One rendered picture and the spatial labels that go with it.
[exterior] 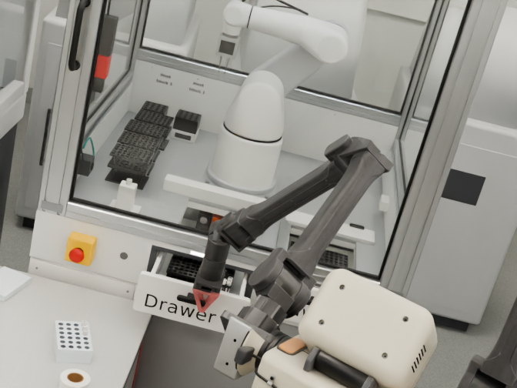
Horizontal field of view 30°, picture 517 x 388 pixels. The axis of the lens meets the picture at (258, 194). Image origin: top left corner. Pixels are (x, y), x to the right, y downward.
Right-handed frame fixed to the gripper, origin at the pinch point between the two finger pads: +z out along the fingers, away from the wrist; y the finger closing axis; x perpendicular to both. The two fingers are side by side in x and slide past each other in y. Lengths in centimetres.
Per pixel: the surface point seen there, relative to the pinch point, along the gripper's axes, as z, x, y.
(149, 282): -0.7, 14.6, 2.7
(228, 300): -1.8, -6.0, 3.0
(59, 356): 12.2, 29.4, -19.7
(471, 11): -85, -43, 21
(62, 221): -2.3, 42.8, 18.7
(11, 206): 95, 106, 194
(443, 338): 92, -105, 177
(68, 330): 10.2, 30.2, -11.2
